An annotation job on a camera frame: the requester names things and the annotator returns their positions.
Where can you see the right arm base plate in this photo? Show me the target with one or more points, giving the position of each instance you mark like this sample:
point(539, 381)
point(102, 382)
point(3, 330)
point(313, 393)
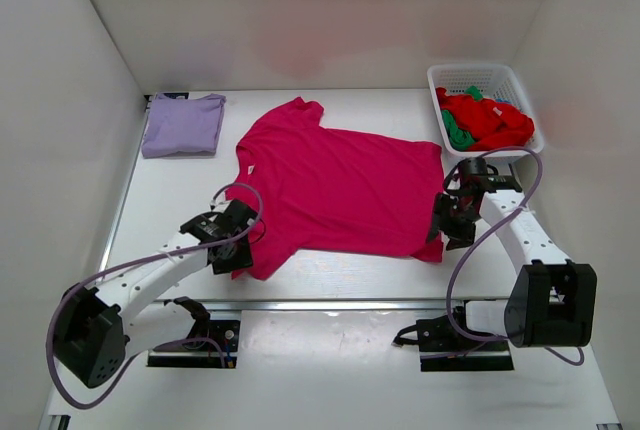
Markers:
point(441, 349)

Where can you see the green cloth in basket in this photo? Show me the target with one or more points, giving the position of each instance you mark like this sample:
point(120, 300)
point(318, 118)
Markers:
point(463, 117)

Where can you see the pink t-shirt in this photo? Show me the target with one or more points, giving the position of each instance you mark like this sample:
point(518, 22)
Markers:
point(335, 190)

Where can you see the white plastic basket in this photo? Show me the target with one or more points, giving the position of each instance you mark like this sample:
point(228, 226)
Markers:
point(493, 81)

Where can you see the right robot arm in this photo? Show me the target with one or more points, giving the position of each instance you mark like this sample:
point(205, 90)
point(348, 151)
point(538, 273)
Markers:
point(552, 302)

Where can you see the folded lilac t-shirt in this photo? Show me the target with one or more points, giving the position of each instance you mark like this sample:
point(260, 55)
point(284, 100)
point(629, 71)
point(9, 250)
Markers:
point(183, 126)

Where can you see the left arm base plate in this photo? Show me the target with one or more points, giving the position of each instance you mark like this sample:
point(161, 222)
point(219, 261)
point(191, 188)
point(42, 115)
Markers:
point(213, 346)

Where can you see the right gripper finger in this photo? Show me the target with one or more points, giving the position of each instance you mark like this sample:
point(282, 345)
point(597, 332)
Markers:
point(460, 235)
point(435, 230)

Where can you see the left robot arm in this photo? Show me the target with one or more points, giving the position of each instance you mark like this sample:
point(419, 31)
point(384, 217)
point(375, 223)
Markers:
point(101, 326)

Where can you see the red cloth in basket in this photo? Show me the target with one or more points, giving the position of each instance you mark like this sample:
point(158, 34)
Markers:
point(508, 125)

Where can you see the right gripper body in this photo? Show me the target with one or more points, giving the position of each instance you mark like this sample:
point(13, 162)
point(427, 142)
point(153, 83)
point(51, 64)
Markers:
point(458, 209)

